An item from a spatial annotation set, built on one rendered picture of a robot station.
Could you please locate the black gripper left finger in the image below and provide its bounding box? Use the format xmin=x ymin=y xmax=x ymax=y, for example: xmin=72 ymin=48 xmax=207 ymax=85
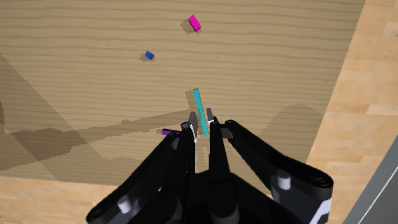
xmin=86 ymin=111 xmax=198 ymax=224

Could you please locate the turquoise rod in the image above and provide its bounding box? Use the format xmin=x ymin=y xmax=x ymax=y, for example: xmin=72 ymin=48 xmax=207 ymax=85
xmin=193 ymin=89 xmax=209 ymax=136

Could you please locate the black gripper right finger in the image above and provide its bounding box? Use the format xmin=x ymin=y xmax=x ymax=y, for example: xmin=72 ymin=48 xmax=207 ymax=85
xmin=207 ymin=108 xmax=334 ymax=224

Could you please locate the purple rod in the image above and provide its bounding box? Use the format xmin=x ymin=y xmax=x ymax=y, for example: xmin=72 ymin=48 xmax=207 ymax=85
xmin=162 ymin=128 xmax=181 ymax=135

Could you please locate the small blue block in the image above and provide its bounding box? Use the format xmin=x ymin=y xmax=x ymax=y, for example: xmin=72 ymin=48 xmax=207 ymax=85
xmin=145 ymin=51 xmax=154 ymax=60

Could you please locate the small magenta block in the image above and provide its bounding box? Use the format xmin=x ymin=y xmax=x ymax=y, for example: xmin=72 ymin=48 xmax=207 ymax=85
xmin=189 ymin=15 xmax=201 ymax=32

